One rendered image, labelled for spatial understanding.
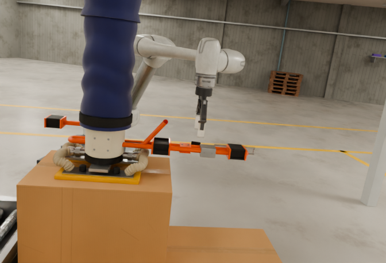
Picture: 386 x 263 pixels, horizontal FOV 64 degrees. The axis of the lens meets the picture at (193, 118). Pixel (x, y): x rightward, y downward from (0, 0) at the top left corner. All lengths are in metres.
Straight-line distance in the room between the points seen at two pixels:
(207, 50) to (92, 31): 0.46
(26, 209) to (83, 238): 0.25
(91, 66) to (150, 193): 0.56
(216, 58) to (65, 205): 0.85
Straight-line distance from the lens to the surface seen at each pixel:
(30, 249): 1.51
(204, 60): 1.33
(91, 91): 1.31
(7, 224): 1.92
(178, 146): 1.40
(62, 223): 1.41
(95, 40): 1.29
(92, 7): 1.29
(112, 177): 1.35
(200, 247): 1.71
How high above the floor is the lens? 1.53
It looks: 13 degrees down
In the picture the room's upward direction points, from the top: 7 degrees clockwise
